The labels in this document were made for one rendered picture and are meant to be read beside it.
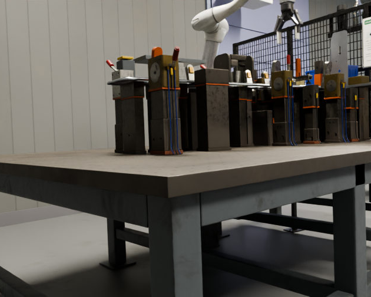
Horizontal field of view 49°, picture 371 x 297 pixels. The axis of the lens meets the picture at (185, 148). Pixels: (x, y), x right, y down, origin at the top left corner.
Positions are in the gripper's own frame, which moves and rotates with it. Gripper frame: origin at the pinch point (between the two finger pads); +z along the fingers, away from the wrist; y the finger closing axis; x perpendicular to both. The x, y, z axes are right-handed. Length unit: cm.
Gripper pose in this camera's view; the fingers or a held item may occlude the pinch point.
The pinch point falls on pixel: (288, 39)
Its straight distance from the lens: 252.6
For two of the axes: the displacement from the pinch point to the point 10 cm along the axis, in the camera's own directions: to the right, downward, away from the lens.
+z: 0.4, 10.0, 0.4
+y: 5.6, 0.1, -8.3
